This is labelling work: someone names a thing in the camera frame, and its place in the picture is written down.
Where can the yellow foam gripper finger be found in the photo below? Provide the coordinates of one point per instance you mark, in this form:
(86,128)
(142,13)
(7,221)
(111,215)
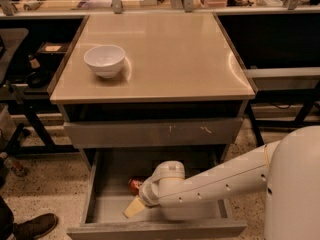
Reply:
(135,207)

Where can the white bowl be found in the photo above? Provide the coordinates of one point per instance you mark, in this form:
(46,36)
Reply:
(106,60)

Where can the open grey middle drawer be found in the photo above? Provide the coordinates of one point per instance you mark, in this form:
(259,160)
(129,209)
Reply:
(109,195)

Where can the black desk frame left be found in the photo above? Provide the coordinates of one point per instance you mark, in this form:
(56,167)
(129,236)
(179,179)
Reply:
(10,42)

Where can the grey cabinet with counter top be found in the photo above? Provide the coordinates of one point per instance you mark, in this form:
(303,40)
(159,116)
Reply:
(178,66)

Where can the closed grey top drawer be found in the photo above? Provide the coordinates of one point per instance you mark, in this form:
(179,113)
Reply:
(152,133)

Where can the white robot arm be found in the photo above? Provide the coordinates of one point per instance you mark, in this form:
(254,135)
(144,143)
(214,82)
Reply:
(288,170)

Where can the brown shoe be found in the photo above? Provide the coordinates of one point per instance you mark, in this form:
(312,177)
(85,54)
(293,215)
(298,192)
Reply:
(35,228)

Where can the plastic bottle on floor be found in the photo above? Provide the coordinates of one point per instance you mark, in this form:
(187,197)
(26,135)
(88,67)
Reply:
(13,164)

